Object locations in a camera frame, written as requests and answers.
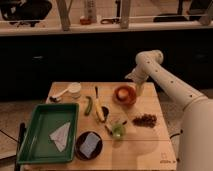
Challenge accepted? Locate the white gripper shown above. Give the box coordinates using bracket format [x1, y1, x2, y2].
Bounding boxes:
[125, 68, 148, 96]

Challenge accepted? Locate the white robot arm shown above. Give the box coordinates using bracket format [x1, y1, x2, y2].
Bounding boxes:
[125, 50, 213, 171]

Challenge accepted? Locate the red bowl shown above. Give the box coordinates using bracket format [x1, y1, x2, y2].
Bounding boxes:
[113, 85, 137, 106]

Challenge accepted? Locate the bunch of dark grapes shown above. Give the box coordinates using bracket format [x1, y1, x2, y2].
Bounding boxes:
[132, 114, 157, 128]

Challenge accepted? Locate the yellow banana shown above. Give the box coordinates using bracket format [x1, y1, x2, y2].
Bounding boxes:
[95, 86, 105, 122]

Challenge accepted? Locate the green cup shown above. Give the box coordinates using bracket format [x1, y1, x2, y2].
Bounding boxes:
[112, 123, 126, 140]

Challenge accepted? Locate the green cucumber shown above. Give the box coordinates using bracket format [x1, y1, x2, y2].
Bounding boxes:
[84, 96, 93, 116]

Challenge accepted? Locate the white cup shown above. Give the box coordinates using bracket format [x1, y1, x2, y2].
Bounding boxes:
[68, 82, 81, 98]

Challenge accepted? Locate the black round plate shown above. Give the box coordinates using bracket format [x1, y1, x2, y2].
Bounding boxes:
[75, 131, 103, 160]

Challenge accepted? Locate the grey sponge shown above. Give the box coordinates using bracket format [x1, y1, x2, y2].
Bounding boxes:
[79, 132, 100, 158]

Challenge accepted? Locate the red object on floor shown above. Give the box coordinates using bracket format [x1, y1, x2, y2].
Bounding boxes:
[79, 16, 92, 25]

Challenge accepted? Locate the white folded cloth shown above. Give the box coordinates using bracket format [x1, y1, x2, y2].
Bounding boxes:
[49, 122, 70, 152]

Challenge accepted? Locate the green plastic tray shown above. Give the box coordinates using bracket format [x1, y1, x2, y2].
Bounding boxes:
[17, 103, 79, 164]

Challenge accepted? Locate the black office chair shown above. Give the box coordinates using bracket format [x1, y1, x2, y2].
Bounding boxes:
[0, 0, 52, 27]

